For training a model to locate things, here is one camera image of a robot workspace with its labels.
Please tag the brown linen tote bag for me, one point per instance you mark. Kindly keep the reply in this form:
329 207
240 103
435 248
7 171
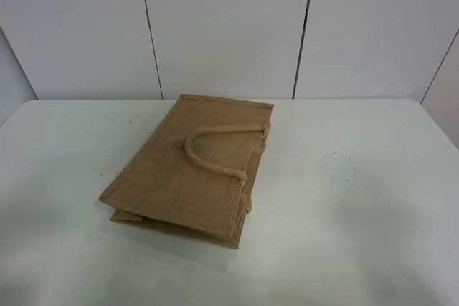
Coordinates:
194 176

